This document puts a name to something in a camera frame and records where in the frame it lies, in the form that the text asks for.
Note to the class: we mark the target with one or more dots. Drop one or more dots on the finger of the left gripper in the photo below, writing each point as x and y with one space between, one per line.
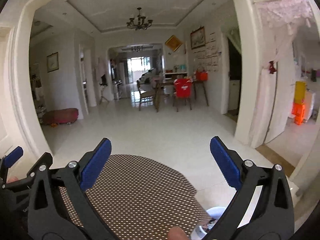
9 160
37 164

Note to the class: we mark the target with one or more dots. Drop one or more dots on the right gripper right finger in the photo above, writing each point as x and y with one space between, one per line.
262 207

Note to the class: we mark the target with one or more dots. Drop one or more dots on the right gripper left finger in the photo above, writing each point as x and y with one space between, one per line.
47 214

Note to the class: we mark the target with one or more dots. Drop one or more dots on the light blue trash bucket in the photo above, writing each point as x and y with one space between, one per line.
201 230

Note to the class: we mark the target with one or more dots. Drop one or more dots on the person's right hand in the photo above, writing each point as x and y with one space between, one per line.
176 233

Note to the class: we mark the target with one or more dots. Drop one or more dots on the red cushioned bench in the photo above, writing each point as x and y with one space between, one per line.
62 116

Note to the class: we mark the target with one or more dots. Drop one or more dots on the brown polka dot tablecloth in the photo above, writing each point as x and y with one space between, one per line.
140 198

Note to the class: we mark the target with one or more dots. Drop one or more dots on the wooden dining chair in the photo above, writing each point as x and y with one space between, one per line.
146 96

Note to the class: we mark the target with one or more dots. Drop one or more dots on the orange plastic stool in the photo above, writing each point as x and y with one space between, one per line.
298 111

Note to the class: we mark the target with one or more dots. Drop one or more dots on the yellow plastic stool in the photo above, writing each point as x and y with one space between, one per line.
300 90

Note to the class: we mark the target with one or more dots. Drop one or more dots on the white bathroom door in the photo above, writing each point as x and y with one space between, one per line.
284 93

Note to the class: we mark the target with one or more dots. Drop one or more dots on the chair with red cover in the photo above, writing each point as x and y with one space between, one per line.
182 90

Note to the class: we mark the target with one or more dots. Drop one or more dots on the dark wooden dining table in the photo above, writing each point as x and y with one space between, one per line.
160 85

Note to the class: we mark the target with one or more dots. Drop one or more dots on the black chandelier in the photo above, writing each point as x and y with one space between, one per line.
139 22

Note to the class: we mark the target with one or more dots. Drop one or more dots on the small framed picture left wall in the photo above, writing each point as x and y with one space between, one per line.
53 62

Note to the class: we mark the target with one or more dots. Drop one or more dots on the gold diamond wall decoration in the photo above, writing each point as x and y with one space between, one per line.
173 43

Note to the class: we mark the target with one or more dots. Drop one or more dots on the framed wall picture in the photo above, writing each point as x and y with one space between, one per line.
197 38

